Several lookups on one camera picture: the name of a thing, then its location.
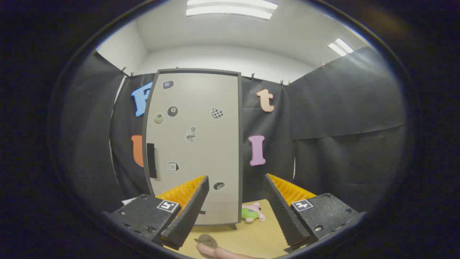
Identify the beige shoe cabinet door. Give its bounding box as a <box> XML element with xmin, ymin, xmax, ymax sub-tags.
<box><xmin>144</xmin><ymin>71</ymin><xmax>240</xmax><ymax>226</ymax></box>

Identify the green and pink plush toy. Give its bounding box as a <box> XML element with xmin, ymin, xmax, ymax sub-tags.
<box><xmin>241</xmin><ymin>203</ymin><xmax>266</xmax><ymax>223</ymax></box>

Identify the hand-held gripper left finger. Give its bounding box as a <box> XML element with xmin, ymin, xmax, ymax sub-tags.
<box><xmin>102</xmin><ymin>175</ymin><xmax>210</xmax><ymax>251</ymax></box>

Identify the black door handle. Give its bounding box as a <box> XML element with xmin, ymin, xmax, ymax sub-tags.
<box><xmin>147</xmin><ymin>143</ymin><xmax>157</xmax><ymax>179</ymax></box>

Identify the small ceiling light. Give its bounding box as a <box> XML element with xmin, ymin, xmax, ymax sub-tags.
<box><xmin>328</xmin><ymin>38</ymin><xmax>354</xmax><ymax>57</ymax></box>

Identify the black backdrop cloth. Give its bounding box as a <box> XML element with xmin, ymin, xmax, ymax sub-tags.
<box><xmin>63</xmin><ymin>46</ymin><xmax>408</xmax><ymax>216</ymax></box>

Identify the brown fuzzy shoe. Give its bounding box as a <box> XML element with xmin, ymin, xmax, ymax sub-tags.
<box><xmin>197</xmin><ymin>235</ymin><xmax>218</xmax><ymax>249</ymax></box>

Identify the grey shoe cabinet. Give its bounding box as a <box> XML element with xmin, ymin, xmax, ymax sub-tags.
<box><xmin>142</xmin><ymin>68</ymin><xmax>244</xmax><ymax>231</ymax></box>

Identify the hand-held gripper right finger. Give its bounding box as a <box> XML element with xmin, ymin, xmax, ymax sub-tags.
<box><xmin>264</xmin><ymin>173</ymin><xmax>367</xmax><ymax>252</ymax></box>

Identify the long ceiling light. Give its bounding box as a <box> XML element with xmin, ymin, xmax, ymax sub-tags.
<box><xmin>186</xmin><ymin>0</ymin><xmax>279</xmax><ymax>21</ymax></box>

